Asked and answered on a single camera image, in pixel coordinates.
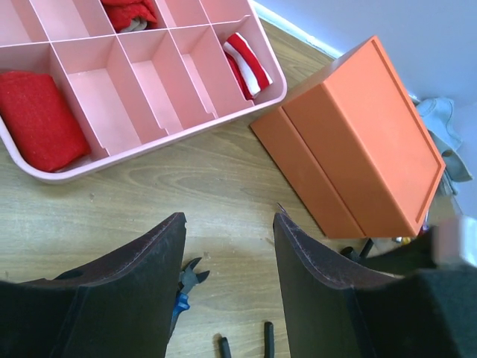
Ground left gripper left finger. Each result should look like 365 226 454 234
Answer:
1 213 186 357

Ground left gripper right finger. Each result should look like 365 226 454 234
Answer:
273 213 476 357

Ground black rubber mallet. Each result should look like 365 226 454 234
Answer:
340 238 374 262

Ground orange two-drawer box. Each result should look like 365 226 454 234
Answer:
251 36 445 239

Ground red cloth front compartment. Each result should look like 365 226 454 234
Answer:
1 71 91 172

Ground pink divided organizer tray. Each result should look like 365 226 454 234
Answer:
1 1 287 183

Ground blue denim cloth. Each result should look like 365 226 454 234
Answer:
416 97 473 196

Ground red white striped cloth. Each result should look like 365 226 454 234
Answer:
222 33 273 100

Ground red rolled cloth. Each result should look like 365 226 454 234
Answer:
101 0 158 33

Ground blue handled cutting pliers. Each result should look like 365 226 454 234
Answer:
169 257 210 337

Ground orange black handled pliers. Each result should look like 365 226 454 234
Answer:
214 318 276 357

